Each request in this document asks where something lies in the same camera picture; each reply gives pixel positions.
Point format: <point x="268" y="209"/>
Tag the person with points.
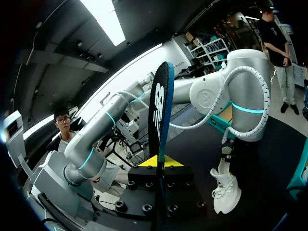
<point x="63" y="137"/>
<point x="274" y="41"/>

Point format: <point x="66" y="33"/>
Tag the teal box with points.
<point x="294" y="173"/>
<point x="217" y="122"/>

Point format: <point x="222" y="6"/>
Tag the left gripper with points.
<point x="234" y="154"/>

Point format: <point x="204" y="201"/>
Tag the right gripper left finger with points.
<point x="142" y="178"/>

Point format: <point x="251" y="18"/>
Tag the white shoe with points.
<point x="225" y="192"/>

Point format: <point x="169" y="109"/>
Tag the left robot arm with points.
<point x="250" y="79"/>

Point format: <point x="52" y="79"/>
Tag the blue and black insole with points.
<point x="160" y="108"/>

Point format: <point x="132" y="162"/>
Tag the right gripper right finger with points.
<point x="180" y="183"/>

